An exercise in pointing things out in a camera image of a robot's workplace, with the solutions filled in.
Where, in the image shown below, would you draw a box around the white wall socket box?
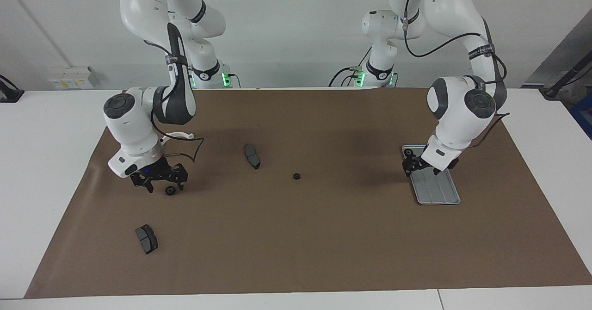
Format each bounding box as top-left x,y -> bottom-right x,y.
48,66 -> 100,90

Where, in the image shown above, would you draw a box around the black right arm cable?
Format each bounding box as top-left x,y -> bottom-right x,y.
143,23 -> 205,163

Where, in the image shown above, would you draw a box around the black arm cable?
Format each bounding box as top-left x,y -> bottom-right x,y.
390,0 -> 511,148
143,23 -> 205,163

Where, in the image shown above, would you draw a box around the brown paper table mat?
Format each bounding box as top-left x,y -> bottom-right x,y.
24,87 -> 592,299

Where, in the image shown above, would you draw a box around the black clamp mount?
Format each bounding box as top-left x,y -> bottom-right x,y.
0,75 -> 25,103

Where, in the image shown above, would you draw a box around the black left base cable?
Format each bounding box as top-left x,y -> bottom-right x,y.
328,46 -> 373,87

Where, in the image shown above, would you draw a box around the grey brake pad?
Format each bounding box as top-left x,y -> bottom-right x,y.
244,143 -> 261,170
135,224 -> 159,255

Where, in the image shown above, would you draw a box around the black stand pole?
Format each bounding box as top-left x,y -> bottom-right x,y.
542,51 -> 592,99

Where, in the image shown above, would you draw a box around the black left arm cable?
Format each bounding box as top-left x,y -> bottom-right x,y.
390,0 -> 511,148

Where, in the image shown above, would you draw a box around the silver metal ribbed tray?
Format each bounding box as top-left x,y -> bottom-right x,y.
401,144 -> 461,206

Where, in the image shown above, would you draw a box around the grey metal panel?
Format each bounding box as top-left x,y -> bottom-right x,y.
523,8 -> 592,88

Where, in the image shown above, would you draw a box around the blue crate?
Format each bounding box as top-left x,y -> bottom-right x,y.
570,93 -> 592,140

